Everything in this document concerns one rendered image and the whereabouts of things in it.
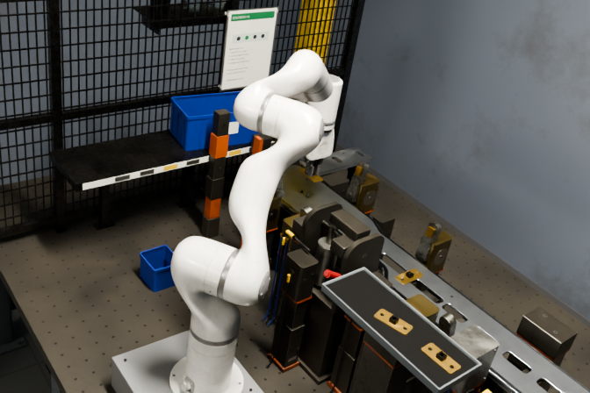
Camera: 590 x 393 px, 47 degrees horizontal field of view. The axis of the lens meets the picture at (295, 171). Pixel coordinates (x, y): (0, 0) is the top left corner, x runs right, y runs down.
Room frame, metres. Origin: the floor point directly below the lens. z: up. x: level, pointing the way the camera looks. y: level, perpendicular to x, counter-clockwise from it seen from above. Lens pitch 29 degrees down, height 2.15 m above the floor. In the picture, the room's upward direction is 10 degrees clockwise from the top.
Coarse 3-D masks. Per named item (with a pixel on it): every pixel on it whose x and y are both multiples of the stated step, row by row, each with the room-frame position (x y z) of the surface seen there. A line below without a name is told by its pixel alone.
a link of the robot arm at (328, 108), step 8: (336, 80) 1.89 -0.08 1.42; (336, 88) 1.87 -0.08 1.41; (336, 96) 1.87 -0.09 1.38; (312, 104) 1.87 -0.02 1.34; (320, 104) 1.86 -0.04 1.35; (328, 104) 1.86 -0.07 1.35; (336, 104) 1.88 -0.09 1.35; (320, 112) 1.86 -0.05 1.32; (328, 112) 1.86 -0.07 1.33; (336, 112) 1.89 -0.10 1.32; (328, 120) 1.87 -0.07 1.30
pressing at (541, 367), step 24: (288, 168) 2.06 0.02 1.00; (288, 192) 1.91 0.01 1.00; (312, 192) 1.93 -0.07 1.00; (336, 192) 1.96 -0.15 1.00; (360, 216) 1.84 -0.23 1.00; (384, 264) 1.59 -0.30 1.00; (408, 264) 1.62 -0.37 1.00; (408, 288) 1.51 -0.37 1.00; (432, 288) 1.52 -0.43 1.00; (480, 312) 1.45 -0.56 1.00; (504, 336) 1.37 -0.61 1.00; (504, 360) 1.28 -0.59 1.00; (528, 360) 1.30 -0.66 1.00; (504, 384) 1.20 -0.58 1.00; (528, 384) 1.21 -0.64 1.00; (552, 384) 1.23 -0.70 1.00; (576, 384) 1.24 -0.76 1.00
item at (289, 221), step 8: (296, 216) 1.66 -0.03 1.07; (288, 224) 1.62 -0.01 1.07; (280, 240) 1.62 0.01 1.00; (288, 240) 1.60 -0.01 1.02; (280, 248) 1.63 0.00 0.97; (288, 248) 1.60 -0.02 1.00; (280, 256) 1.64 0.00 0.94; (280, 264) 1.61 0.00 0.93; (280, 272) 1.63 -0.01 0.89; (280, 280) 1.60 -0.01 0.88; (272, 288) 1.62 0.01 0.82; (280, 288) 1.62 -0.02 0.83; (272, 296) 1.63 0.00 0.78; (280, 296) 1.61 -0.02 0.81; (272, 304) 1.61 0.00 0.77; (272, 312) 1.62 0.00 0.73; (272, 320) 1.60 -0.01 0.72
